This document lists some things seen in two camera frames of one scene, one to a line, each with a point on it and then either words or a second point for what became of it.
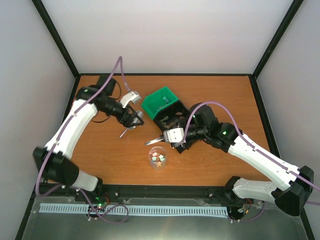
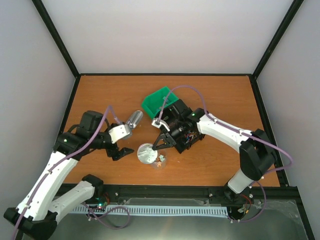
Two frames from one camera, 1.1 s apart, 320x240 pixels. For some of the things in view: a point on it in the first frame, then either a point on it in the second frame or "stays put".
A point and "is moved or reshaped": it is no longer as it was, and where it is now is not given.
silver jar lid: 154,141 is moved or reshaped
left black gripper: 128,123 to 111,152
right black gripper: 188,144 to 164,137
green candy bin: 157,101 stays put
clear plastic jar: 157,156 stays put
